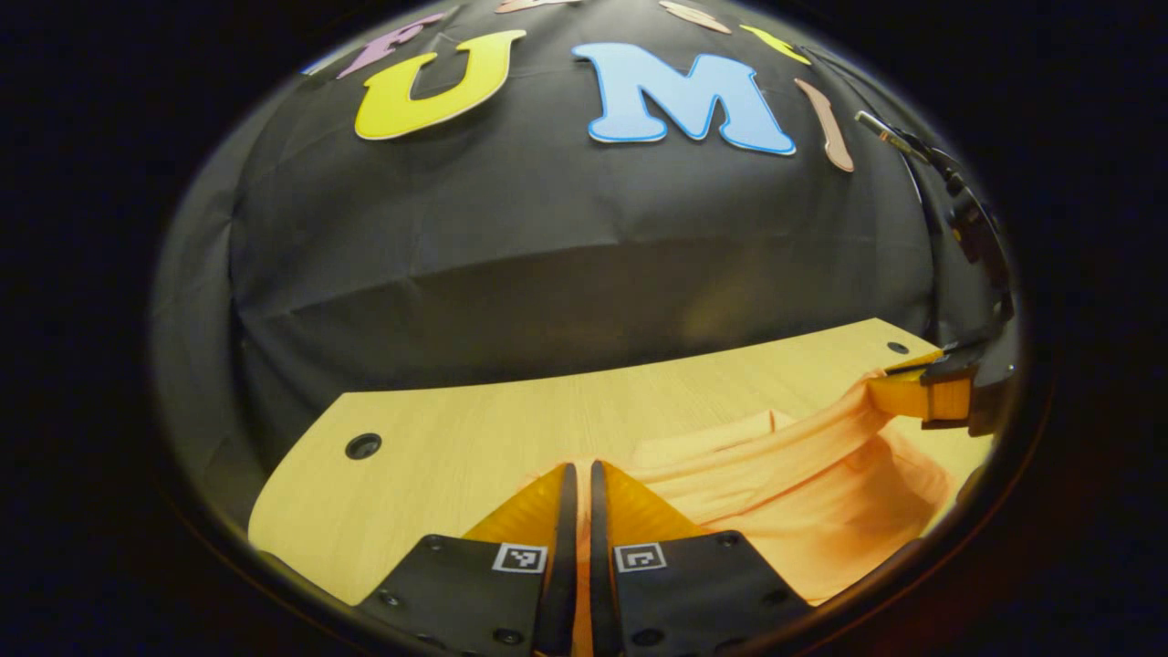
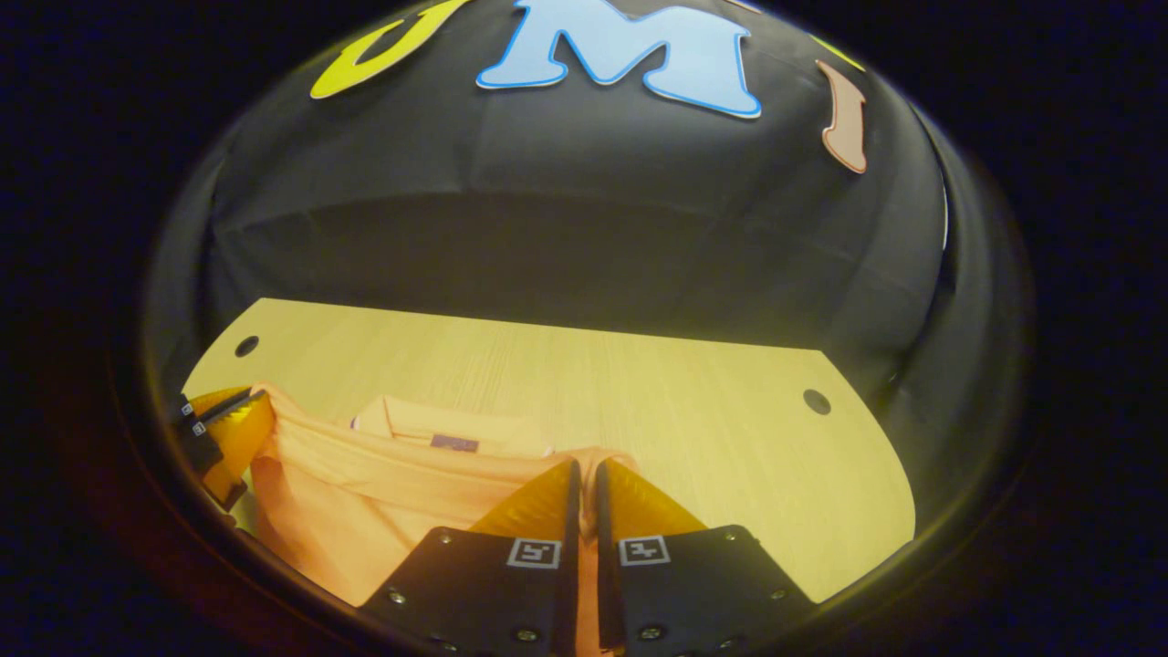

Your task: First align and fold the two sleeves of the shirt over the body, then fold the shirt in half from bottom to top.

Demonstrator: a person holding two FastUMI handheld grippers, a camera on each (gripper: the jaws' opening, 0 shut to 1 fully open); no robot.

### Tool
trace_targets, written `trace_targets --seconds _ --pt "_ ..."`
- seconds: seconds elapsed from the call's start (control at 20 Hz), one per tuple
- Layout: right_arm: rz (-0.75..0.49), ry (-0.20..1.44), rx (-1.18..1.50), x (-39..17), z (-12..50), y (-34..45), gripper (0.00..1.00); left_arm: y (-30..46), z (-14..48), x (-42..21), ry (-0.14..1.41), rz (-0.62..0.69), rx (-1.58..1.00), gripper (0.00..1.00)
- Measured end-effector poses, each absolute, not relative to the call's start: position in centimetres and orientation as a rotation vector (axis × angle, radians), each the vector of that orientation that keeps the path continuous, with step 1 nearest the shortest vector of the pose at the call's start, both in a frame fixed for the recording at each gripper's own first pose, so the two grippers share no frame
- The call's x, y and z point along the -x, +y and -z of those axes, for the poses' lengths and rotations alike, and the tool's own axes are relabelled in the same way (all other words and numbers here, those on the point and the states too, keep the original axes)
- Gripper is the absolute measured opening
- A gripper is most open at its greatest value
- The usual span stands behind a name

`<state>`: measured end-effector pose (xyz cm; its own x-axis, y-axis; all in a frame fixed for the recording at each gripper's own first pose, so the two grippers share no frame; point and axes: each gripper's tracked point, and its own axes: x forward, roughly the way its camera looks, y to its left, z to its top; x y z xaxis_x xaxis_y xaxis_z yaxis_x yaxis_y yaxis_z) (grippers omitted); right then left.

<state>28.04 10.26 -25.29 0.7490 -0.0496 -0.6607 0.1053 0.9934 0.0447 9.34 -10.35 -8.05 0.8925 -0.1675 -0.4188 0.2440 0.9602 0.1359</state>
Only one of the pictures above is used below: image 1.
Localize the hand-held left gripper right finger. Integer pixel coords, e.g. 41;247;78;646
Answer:
589;459;813;657

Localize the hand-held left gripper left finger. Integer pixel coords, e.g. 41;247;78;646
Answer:
351;461;579;657

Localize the orange T-shirt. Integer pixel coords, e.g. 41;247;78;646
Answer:
525;370;959;657

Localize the black backdrop cloth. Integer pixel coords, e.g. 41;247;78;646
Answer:
151;0;1005;530

